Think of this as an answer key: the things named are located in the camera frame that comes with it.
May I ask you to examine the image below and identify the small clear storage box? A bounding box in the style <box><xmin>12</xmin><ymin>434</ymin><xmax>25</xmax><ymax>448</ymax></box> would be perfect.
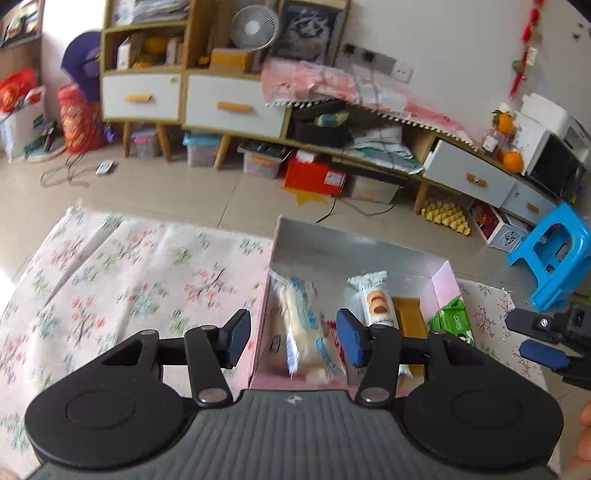
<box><xmin>130</xmin><ymin>127</ymin><xmax>161</xmax><ymax>160</ymax></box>

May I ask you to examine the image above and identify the pink patterned cloth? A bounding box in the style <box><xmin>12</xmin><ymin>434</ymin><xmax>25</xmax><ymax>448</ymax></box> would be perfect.
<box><xmin>260</xmin><ymin>58</ymin><xmax>472</xmax><ymax>145</ymax></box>

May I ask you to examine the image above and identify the white blue bread packet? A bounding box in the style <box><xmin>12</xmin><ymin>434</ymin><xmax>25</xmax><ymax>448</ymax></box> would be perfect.
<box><xmin>268</xmin><ymin>271</ymin><xmax>348</xmax><ymax>385</ymax></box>

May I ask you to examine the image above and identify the pile of loose papers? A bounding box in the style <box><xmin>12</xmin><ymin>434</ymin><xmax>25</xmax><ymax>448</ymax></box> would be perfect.
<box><xmin>348</xmin><ymin>124</ymin><xmax>424</xmax><ymax>175</ymax></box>

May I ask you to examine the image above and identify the yellow shelf object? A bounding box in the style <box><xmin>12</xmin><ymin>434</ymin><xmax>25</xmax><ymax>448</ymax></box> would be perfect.
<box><xmin>140</xmin><ymin>36</ymin><xmax>168</xmax><ymax>66</ymax></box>

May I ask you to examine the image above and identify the red cardboard box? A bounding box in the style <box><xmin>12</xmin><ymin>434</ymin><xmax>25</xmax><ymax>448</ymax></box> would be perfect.
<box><xmin>283</xmin><ymin>149</ymin><xmax>348</xmax><ymax>198</ymax></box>

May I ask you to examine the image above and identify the black power cable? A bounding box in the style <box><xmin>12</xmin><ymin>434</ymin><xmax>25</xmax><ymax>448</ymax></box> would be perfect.
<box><xmin>318</xmin><ymin>193</ymin><xmax>399</xmax><ymax>223</ymax></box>

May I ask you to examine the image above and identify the pink cardboard box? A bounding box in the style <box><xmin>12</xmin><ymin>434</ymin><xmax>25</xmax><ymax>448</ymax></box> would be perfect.
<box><xmin>248</xmin><ymin>215</ymin><xmax>461</xmax><ymax>403</ymax></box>

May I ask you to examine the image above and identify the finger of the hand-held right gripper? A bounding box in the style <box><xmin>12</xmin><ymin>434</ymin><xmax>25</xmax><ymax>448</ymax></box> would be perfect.
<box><xmin>505</xmin><ymin>308</ymin><xmax>565</xmax><ymax>345</ymax></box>
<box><xmin>518</xmin><ymin>339</ymin><xmax>574</xmax><ymax>372</ymax></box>

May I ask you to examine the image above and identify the glass jar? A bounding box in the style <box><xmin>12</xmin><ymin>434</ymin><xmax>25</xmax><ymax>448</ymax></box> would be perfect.
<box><xmin>481</xmin><ymin>128</ymin><xmax>505</xmax><ymax>156</ymax></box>

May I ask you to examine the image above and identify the wooden bookshelf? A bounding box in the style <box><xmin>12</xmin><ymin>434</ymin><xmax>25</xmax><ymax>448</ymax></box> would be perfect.
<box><xmin>0</xmin><ymin>0</ymin><xmax>48</xmax><ymax>52</ymax></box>

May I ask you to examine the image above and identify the framed cat picture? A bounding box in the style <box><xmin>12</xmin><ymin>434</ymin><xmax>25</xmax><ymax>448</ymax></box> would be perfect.
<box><xmin>269</xmin><ymin>0</ymin><xmax>350</xmax><ymax>66</ymax></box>

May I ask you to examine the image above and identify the blue lid storage box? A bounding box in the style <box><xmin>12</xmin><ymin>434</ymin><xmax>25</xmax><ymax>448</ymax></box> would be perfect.
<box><xmin>183</xmin><ymin>130</ymin><xmax>223</xmax><ymax>169</ymax></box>

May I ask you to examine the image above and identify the large grey drawer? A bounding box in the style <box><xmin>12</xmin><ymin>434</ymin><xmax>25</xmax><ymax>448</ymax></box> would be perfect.
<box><xmin>421</xmin><ymin>137</ymin><xmax>518</xmax><ymax>207</ymax></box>

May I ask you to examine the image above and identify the red hanging ornament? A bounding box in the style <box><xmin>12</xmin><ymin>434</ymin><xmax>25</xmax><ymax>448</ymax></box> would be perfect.
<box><xmin>509</xmin><ymin>0</ymin><xmax>546</xmax><ymax>99</ymax></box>

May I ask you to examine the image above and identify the black lid storage box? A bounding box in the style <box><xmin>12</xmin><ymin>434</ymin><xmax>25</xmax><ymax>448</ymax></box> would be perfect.
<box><xmin>237</xmin><ymin>140</ymin><xmax>290</xmax><ymax>181</ymax></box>

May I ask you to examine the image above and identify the person's right hand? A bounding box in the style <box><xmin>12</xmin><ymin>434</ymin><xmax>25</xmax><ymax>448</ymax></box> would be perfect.
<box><xmin>566</xmin><ymin>400</ymin><xmax>591</xmax><ymax>480</ymax></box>

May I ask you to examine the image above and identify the gold brown snack packet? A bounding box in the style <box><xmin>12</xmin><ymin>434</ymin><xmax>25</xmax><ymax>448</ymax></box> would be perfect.
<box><xmin>392</xmin><ymin>296</ymin><xmax>428</xmax><ymax>376</ymax></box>

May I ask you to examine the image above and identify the red cartoon gift bag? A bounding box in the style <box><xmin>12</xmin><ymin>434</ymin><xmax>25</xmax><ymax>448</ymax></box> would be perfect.
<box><xmin>57</xmin><ymin>84</ymin><xmax>108</xmax><ymax>154</ymax></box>

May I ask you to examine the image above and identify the stack of paper folders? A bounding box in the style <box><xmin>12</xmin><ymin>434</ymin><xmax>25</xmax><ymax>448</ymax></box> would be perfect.
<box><xmin>112</xmin><ymin>0</ymin><xmax>191</xmax><ymax>27</ymax></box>

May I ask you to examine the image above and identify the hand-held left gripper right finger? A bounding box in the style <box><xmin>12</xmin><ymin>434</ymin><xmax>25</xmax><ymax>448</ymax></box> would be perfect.
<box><xmin>335</xmin><ymin>308</ymin><xmax>490</xmax><ymax>408</ymax></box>

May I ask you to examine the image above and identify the white microwave oven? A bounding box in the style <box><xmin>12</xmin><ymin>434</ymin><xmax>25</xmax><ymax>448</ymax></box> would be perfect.
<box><xmin>516</xmin><ymin>110</ymin><xmax>588</xmax><ymax>195</ymax></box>

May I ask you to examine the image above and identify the white wall socket panel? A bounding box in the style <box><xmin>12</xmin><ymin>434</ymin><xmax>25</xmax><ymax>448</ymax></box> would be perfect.
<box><xmin>341</xmin><ymin>43</ymin><xmax>415</xmax><ymax>85</ymax></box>

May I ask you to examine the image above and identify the small white carton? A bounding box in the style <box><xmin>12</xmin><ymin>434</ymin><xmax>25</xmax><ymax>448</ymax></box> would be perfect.
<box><xmin>115</xmin><ymin>38</ymin><xmax>133</xmax><ymax>71</ymax></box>

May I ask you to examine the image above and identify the white cookie packet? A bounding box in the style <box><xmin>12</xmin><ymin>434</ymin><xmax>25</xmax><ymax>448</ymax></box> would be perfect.
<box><xmin>346</xmin><ymin>271</ymin><xmax>417</xmax><ymax>380</ymax></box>

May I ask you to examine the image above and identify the black basket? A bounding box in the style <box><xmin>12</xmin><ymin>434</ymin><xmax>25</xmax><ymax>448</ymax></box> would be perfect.
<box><xmin>292</xmin><ymin>100</ymin><xmax>355</xmax><ymax>149</ymax></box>

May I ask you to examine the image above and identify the red plastic bag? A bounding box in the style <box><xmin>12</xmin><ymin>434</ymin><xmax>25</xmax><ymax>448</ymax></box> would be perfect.
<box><xmin>0</xmin><ymin>68</ymin><xmax>38</xmax><ymax>114</ymax></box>

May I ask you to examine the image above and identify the purple round object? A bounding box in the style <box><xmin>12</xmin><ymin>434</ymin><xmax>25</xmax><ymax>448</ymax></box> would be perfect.
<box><xmin>61</xmin><ymin>30</ymin><xmax>104</xmax><ymax>105</ymax></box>

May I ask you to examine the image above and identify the white drawer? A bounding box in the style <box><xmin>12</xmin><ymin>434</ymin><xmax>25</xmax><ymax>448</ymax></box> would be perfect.
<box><xmin>100</xmin><ymin>72</ymin><xmax>182</xmax><ymax>123</ymax></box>
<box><xmin>183</xmin><ymin>73</ymin><xmax>290</xmax><ymax>140</ymax></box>

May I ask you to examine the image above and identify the white paper bag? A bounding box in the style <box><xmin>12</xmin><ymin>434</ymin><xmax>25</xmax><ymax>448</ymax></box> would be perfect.
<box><xmin>0</xmin><ymin>87</ymin><xmax>48</xmax><ymax>163</ymax></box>

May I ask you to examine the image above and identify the green snack packet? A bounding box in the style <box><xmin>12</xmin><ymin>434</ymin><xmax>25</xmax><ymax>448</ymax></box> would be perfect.
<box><xmin>428</xmin><ymin>296</ymin><xmax>477</xmax><ymax>347</ymax></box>

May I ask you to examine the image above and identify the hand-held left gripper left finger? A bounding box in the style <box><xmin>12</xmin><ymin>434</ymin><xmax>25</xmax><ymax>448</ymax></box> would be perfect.
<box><xmin>99</xmin><ymin>308</ymin><xmax>253</xmax><ymax>408</ymax></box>

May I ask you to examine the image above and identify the white foam box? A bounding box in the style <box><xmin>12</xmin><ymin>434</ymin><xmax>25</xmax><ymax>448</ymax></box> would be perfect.
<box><xmin>521</xmin><ymin>91</ymin><xmax>576</xmax><ymax>136</ymax></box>

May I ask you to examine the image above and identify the white desk fan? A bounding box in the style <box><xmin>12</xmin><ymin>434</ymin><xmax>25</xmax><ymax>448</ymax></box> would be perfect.
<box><xmin>230</xmin><ymin>4</ymin><xmax>281</xmax><ymax>53</ymax></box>

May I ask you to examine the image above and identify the blue plastic stool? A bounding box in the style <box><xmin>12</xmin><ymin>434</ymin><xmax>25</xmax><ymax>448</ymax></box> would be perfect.
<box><xmin>505</xmin><ymin>200</ymin><xmax>591</xmax><ymax>313</ymax></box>

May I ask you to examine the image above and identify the yellow cardboard box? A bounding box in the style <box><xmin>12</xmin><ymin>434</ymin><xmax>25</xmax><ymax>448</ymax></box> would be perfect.
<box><xmin>209</xmin><ymin>47</ymin><xmax>251</xmax><ymax>71</ymax></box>

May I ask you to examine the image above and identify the tall wooden shelf cabinet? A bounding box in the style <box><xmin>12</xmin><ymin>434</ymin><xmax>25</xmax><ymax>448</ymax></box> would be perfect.
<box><xmin>100</xmin><ymin>0</ymin><xmax>297</xmax><ymax>163</ymax></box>

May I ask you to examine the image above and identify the yellow egg tray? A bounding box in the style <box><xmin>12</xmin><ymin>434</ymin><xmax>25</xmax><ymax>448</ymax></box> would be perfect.
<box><xmin>419</xmin><ymin>196</ymin><xmax>472</xmax><ymax>237</ymax></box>

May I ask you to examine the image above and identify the white printed cardboard box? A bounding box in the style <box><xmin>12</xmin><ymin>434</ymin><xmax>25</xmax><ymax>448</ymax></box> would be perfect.
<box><xmin>470</xmin><ymin>202</ymin><xmax>533</xmax><ymax>254</ymax></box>

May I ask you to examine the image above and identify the black floor cable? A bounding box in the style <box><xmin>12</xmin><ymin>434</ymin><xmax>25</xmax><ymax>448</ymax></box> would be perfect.
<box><xmin>38</xmin><ymin>154</ymin><xmax>92</xmax><ymax>188</ymax></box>

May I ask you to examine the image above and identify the low wooden cabinet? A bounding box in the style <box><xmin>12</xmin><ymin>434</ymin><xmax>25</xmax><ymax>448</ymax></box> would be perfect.
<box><xmin>286</xmin><ymin>92</ymin><xmax>561</xmax><ymax>225</ymax></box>

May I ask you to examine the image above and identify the small grey drawer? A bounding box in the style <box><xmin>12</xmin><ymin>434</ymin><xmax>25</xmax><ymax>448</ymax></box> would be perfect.
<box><xmin>500</xmin><ymin>176</ymin><xmax>558</xmax><ymax>225</ymax></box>

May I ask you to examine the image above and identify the floral tablecloth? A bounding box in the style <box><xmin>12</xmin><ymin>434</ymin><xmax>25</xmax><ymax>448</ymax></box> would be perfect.
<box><xmin>0</xmin><ymin>205</ymin><xmax>551</xmax><ymax>468</ymax></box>

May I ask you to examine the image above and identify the red white snack packet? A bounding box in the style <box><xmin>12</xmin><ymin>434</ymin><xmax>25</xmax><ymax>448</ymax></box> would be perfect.
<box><xmin>322</xmin><ymin>320</ymin><xmax>345</xmax><ymax>357</ymax></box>

